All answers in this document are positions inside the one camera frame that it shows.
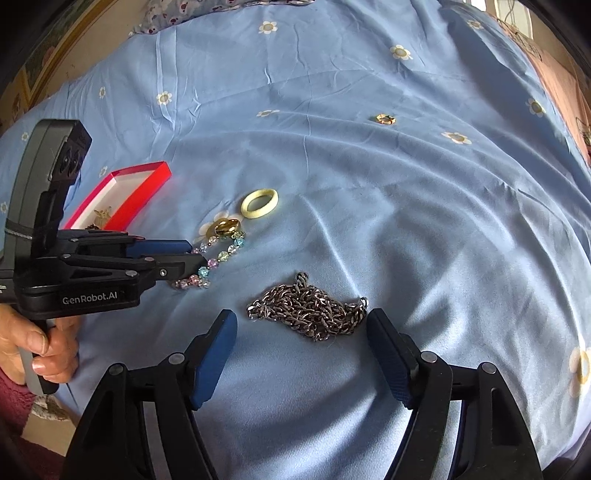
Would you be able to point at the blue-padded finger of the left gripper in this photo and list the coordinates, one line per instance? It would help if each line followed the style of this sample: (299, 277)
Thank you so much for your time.
(171, 260)

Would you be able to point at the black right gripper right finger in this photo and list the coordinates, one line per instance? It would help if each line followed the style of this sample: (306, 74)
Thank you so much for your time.
(493, 441)

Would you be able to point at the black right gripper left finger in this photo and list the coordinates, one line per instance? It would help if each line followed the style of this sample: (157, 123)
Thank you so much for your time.
(111, 442)

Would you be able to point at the maroon sleeve forearm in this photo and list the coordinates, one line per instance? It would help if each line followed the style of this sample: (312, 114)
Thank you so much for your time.
(16, 403)

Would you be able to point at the red jewelry box tray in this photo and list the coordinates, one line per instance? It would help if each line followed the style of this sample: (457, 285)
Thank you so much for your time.
(126, 191)

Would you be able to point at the left hand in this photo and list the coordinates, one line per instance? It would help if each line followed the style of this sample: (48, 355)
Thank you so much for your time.
(56, 351)

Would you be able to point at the yellow translucent hair clip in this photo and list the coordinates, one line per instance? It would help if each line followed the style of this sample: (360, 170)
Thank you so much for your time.
(102, 217)

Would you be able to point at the pale yellow bangle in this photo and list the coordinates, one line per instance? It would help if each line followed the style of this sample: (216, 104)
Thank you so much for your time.
(259, 203)

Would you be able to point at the blue floral bedsheet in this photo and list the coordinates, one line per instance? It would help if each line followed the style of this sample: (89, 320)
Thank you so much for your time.
(420, 164)

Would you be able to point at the patterned pillow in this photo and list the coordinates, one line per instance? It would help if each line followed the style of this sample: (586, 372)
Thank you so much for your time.
(161, 14)

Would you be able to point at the crystal bead bracelet gold charm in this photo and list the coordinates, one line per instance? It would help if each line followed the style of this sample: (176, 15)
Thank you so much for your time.
(223, 239)

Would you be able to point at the black camera module left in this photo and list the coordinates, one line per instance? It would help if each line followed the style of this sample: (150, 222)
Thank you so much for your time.
(49, 166)

